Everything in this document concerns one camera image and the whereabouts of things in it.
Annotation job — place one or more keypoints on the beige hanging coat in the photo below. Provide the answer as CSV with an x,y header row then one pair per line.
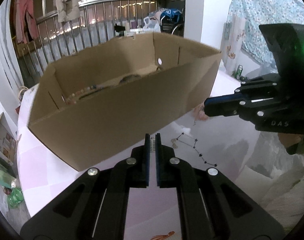
x,y
66,2

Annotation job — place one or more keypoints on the blue bag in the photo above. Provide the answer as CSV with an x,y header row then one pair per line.
x,y
170,15

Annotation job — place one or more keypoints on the black wheelchair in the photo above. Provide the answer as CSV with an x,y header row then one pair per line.
x,y
175,28

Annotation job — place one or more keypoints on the red paper bag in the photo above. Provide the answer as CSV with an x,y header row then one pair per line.
x,y
18,110

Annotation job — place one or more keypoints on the brown cardboard box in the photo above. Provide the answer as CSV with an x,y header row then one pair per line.
x,y
104,120

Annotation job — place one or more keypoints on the green drink can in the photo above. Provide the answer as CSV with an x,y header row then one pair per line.
x,y
239,71

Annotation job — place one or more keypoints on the metal balcony railing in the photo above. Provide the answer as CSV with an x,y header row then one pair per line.
x,y
96,1

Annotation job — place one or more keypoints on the floral blue curtain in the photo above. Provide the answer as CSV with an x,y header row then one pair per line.
x,y
254,5

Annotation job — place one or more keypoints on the white plastic bag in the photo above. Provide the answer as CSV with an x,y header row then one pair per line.
x,y
150,23

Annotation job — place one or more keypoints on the small silver jewelry piece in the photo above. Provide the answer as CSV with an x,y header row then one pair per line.
x,y
152,146

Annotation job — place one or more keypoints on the person's right hand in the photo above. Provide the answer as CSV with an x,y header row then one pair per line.
x,y
289,141

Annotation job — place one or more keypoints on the green plastic bottle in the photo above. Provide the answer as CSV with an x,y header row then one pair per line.
x,y
15,197

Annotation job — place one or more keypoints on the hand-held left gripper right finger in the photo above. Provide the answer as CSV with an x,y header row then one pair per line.
x,y
158,165

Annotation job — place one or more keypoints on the pink balloon-print tablecloth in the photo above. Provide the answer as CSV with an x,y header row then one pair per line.
x,y
66,180

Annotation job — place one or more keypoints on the red hanging coat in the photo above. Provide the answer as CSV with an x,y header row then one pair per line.
x,y
25,17

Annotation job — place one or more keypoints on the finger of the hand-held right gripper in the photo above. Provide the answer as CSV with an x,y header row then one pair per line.
x,y
219,105
259,87

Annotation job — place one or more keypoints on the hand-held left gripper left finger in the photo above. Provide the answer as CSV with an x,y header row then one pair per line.
x,y
147,160

